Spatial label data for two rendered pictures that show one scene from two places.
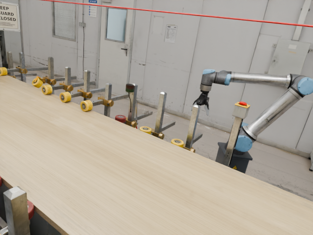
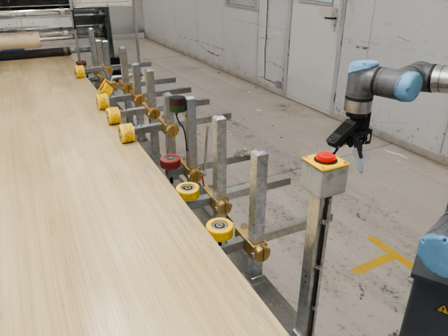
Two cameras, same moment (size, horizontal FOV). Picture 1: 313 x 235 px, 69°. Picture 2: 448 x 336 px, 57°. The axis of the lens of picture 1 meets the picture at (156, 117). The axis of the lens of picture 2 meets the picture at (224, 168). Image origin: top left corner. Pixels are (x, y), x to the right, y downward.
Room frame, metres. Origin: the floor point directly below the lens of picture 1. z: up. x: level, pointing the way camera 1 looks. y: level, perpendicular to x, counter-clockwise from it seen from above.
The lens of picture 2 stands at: (0.47, -0.71, 1.58)
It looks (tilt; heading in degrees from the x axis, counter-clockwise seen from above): 26 degrees down; 33
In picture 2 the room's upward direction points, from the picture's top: straight up
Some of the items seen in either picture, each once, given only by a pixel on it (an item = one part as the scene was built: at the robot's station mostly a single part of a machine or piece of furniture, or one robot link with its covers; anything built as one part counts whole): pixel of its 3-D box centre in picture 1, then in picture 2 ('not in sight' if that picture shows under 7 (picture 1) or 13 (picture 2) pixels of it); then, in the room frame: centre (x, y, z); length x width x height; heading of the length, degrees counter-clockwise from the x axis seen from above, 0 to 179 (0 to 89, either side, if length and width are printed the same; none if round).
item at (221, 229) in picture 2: (176, 148); (219, 239); (1.30, -0.15, 0.85); 0.08 x 0.08 x 0.11
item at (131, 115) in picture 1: (131, 114); (191, 155); (1.62, 0.19, 0.92); 0.04 x 0.04 x 0.48; 59
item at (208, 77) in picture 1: (208, 77); (362, 79); (1.83, -0.36, 1.25); 0.10 x 0.09 x 0.12; 79
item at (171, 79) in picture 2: (60, 79); (146, 83); (2.26, 1.02, 0.95); 0.37 x 0.03 x 0.03; 149
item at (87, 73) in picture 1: (86, 98); (153, 118); (1.88, 0.62, 0.91); 0.04 x 0.04 x 0.48; 59
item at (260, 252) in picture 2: (184, 148); (251, 243); (1.38, -0.22, 0.82); 0.14 x 0.06 x 0.05; 59
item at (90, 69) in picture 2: (26, 69); (116, 67); (2.46, 1.48, 0.95); 0.50 x 0.04 x 0.04; 149
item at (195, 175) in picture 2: (127, 122); (189, 169); (1.63, 0.21, 0.85); 0.14 x 0.06 x 0.05; 59
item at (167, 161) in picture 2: (119, 123); (171, 169); (1.58, 0.26, 0.85); 0.08 x 0.08 x 0.11
